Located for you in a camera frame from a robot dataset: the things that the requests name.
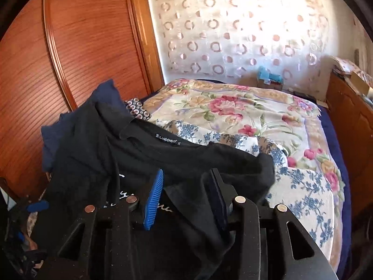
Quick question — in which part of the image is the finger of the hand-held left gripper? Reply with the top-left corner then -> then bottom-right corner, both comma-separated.
27,200 -> 50,213

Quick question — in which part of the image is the wooden dresser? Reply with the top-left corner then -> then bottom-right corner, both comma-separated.
325,71 -> 373,187

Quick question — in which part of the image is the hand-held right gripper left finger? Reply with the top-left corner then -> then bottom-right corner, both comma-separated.
55,168 -> 165,259

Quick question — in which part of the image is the wooden wardrobe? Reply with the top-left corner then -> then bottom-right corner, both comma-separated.
0,0 -> 165,207

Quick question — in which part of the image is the sheer circle patterned curtain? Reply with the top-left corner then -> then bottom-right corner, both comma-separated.
146,0 -> 333,100

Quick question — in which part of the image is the pink floral blanket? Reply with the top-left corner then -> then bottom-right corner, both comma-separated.
143,79 -> 346,272

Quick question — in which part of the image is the blue and white floral quilt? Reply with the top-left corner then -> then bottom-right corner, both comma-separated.
154,119 -> 335,248

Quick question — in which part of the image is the circle patterned small cloth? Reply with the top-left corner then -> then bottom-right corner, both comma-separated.
125,98 -> 152,121

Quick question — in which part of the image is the teal box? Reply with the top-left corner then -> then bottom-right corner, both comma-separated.
256,66 -> 284,91

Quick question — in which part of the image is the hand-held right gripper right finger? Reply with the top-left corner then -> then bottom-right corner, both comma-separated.
208,168 -> 317,266

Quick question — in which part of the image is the navy blue cloth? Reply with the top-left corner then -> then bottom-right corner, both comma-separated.
41,79 -> 129,172

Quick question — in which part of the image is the navy bed sheet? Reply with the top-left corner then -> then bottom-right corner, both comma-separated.
317,104 -> 352,280

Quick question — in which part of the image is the black t-shirt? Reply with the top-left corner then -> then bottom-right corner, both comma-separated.
29,99 -> 277,280

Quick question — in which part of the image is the floral wrapping paper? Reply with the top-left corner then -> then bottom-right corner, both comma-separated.
332,56 -> 373,77

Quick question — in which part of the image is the cardboard box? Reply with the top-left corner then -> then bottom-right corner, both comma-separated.
350,71 -> 373,95

